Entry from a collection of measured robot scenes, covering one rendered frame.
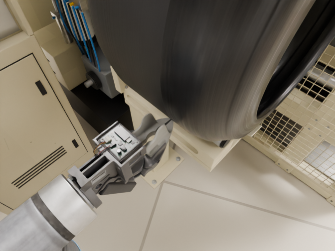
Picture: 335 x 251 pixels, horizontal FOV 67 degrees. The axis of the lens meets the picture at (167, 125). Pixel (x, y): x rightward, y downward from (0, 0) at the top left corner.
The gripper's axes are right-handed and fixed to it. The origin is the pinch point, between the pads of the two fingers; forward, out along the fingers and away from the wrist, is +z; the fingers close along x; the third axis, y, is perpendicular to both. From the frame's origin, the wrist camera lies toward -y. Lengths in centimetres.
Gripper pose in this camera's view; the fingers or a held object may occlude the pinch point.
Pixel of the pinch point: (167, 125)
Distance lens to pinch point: 50.7
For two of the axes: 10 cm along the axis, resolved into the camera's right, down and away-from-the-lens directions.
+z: 6.9, -6.0, 4.0
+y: 0.0, -5.6, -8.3
